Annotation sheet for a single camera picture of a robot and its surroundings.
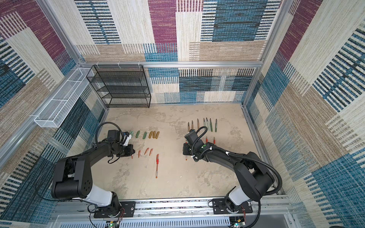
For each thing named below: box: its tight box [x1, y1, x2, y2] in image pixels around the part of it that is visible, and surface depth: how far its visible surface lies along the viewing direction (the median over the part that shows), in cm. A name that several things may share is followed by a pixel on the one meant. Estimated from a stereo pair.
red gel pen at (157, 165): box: [155, 153, 160, 179], surface depth 91 cm
